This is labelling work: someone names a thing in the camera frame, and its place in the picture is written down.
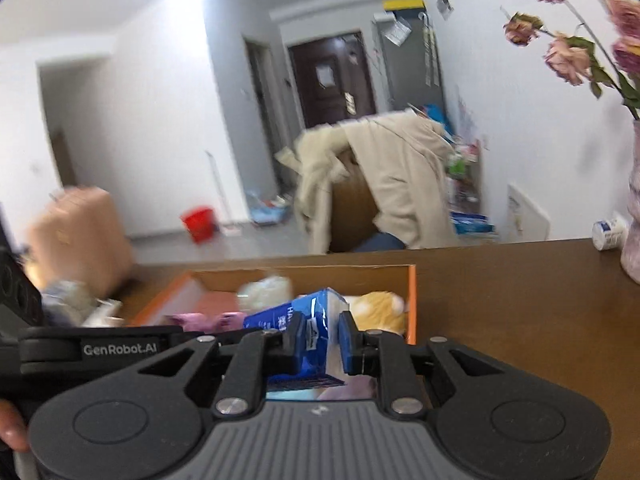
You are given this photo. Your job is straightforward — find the red cardboard box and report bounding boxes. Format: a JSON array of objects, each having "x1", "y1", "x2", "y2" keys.
[{"x1": 129, "y1": 264, "x2": 418, "y2": 402}]

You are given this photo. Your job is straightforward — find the pink textured vase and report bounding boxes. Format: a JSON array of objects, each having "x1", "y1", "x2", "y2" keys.
[{"x1": 620, "y1": 120, "x2": 640, "y2": 284}]

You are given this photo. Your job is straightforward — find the yellow plush toy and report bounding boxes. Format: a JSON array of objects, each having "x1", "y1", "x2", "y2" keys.
[{"x1": 345, "y1": 291, "x2": 408, "y2": 333}]

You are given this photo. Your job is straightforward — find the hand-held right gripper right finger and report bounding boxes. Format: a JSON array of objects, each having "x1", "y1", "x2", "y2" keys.
[{"x1": 338, "y1": 311, "x2": 506, "y2": 417}]

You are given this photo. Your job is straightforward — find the blue tissue packet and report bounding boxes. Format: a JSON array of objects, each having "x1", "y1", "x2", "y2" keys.
[{"x1": 243, "y1": 287, "x2": 351, "y2": 393}]

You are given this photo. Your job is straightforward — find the pink suitcase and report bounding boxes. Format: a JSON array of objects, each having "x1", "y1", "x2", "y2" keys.
[{"x1": 27, "y1": 186, "x2": 134, "y2": 297}]

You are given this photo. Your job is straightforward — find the dried pink flowers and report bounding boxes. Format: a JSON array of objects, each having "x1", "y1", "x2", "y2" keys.
[{"x1": 502, "y1": 0, "x2": 640, "y2": 121}]

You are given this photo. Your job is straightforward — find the red bucket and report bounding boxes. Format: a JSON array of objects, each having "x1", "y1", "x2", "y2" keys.
[{"x1": 181, "y1": 206, "x2": 220, "y2": 244}]

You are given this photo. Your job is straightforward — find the person's left hand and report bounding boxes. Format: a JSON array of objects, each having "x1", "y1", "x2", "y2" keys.
[{"x1": 0, "y1": 400, "x2": 30, "y2": 453}]

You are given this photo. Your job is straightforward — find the dark brown door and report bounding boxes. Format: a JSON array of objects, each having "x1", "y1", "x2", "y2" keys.
[{"x1": 287, "y1": 31, "x2": 379, "y2": 131}]

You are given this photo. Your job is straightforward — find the white board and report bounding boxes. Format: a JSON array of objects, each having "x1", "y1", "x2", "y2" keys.
[{"x1": 507, "y1": 183, "x2": 551, "y2": 241}]

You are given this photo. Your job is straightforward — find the cluttered shelf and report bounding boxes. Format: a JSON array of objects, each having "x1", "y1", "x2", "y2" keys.
[{"x1": 444, "y1": 105, "x2": 496, "y2": 216}]

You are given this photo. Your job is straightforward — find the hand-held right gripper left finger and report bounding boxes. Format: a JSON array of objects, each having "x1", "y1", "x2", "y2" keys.
[{"x1": 135, "y1": 311, "x2": 307, "y2": 418}]

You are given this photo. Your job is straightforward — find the side room door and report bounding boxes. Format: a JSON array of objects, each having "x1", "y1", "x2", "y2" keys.
[{"x1": 243, "y1": 35, "x2": 301, "y2": 161}]

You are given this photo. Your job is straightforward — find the beige coat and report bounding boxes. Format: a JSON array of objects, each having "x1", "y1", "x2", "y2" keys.
[{"x1": 276, "y1": 111, "x2": 456, "y2": 255}]

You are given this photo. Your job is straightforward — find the pink satin cloth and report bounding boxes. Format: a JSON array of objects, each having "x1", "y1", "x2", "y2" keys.
[{"x1": 327, "y1": 375, "x2": 378, "y2": 402}]

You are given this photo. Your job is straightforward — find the grey refrigerator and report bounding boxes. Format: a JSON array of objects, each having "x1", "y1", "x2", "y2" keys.
[{"x1": 372, "y1": 10, "x2": 448, "y2": 113}]

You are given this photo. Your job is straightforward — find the white and blue device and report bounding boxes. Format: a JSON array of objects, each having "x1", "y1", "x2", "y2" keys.
[{"x1": 42, "y1": 280, "x2": 126, "y2": 329}]

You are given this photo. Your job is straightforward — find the brown chair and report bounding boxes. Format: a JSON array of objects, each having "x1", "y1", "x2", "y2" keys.
[{"x1": 327, "y1": 152, "x2": 406, "y2": 254}]

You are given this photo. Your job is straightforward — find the blue package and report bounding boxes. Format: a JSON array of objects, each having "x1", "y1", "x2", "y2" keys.
[{"x1": 452, "y1": 214, "x2": 497, "y2": 235}]

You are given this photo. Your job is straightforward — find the white bottle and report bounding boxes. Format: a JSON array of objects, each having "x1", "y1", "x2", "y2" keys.
[{"x1": 592, "y1": 212, "x2": 630, "y2": 251}]

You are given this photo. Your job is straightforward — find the white soft bundle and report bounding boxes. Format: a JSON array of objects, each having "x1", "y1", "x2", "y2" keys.
[{"x1": 239, "y1": 276, "x2": 294, "y2": 311}]

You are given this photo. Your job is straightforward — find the pink fluffy cloth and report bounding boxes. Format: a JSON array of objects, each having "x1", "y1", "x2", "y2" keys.
[{"x1": 167, "y1": 311, "x2": 247, "y2": 334}]

